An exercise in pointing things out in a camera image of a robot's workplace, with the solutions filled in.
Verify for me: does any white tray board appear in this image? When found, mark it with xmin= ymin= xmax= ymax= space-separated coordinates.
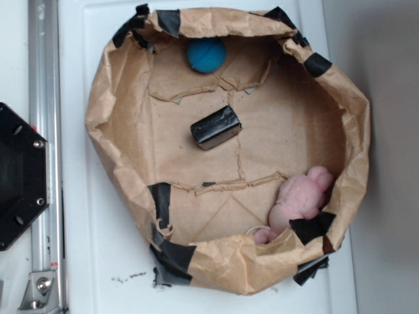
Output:
xmin=58 ymin=1 xmax=357 ymax=313

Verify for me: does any blue ball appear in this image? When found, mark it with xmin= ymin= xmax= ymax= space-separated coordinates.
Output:
xmin=187 ymin=38 xmax=227 ymax=74

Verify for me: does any metal corner bracket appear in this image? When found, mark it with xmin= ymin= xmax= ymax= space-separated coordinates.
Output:
xmin=17 ymin=270 xmax=60 ymax=313

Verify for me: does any pink plush toy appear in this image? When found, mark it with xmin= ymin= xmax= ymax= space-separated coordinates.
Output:
xmin=253 ymin=166 xmax=334 ymax=244

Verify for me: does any aluminium extrusion rail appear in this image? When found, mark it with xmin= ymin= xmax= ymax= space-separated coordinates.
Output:
xmin=28 ymin=1 xmax=69 ymax=313

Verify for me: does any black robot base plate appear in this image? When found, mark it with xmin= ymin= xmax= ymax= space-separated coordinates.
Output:
xmin=0 ymin=103 xmax=48 ymax=251

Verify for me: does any brown paper bag bin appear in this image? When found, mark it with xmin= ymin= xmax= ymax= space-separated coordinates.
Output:
xmin=85 ymin=5 xmax=371 ymax=295

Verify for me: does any black tape-wrapped box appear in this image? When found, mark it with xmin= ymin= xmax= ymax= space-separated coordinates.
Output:
xmin=190 ymin=105 xmax=242 ymax=150

